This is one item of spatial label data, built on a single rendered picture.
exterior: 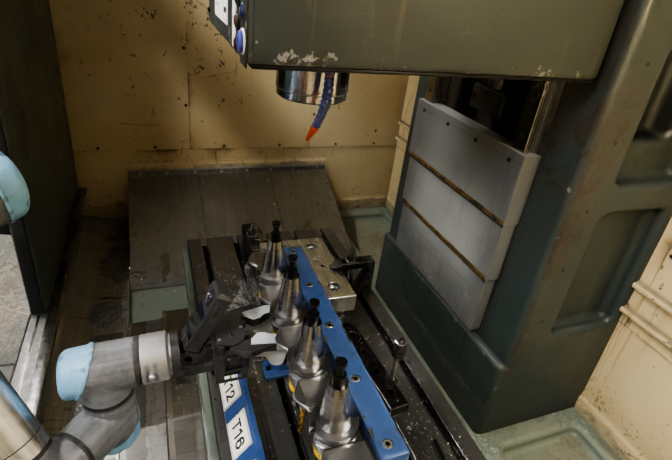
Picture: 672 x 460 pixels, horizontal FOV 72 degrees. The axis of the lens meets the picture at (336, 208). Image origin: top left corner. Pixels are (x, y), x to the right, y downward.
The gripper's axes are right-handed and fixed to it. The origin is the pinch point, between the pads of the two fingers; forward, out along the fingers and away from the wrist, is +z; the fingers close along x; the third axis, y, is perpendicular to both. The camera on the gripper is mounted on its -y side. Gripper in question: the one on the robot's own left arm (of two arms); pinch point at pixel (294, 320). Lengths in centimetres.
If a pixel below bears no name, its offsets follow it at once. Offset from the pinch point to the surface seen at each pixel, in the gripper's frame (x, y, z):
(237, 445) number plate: 2.0, 26.0, -10.5
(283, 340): 6.1, -2.2, -3.5
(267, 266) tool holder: -9.7, -5.0, -2.5
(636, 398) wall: 8, 42, 94
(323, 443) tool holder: 24.2, -2.1, -3.1
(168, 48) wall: -140, -19, -12
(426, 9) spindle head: -7, -49, 20
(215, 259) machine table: -64, 29, -6
